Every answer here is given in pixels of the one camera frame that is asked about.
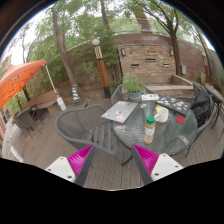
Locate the right grey patio chair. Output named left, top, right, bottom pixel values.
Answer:
left=184, top=91, right=214, bottom=158

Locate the grey laptop with stickers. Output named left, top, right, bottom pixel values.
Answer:
left=102, top=101, right=138, bottom=123

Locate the red round coaster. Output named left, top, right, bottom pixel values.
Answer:
left=176, top=116, right=185, bottom=124

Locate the round glass patio table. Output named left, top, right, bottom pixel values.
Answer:
left=113, top=101, right=198, bottom=155

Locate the white umbrella pole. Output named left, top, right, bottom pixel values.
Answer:
left=45, top=64, right=66, bottom=111

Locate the potted green plant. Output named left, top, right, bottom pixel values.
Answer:
left=123, top=76, right=143, bottom=103

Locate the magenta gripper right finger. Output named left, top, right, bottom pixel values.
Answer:
left=132, top=144, right=183, bottom=185

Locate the dark wicker chair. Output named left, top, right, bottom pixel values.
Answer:
left=14, top=110, right=37, bottom=135

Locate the grey mesh patio chair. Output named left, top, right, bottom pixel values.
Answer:
left=55, top=104, right=116, bottom=155

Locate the far grey patio chair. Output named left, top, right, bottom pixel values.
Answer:
left=111, top=85, right=124, bottom=104

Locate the bottle with green cap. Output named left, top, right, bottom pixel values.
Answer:
left=144, top=116, right=155, bottom=144

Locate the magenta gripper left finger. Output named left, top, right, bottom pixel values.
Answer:
left=46, top=145, right=95, bottom=186

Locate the black laptop with stickers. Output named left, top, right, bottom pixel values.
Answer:
left=156, top=95, right=191, bottom=115

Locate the orange patio umbrella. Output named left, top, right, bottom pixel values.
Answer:
left=0, top=59, right=46, bottom=110

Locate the white booklet on table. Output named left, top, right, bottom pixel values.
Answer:
left=141, top=94, right=159, bottom=101

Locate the white mug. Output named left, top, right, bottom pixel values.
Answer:
left=154, top=107, right=169, bottom=123

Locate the black backpack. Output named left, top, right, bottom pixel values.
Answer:
left=191, top=91, right=211, bottom=127

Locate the side table at right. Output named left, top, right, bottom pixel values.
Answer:
left=204, top=83, right=224, bottom=126

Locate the wooden lamp post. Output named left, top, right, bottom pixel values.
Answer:
left=92, top=39, right=111, bottom=98

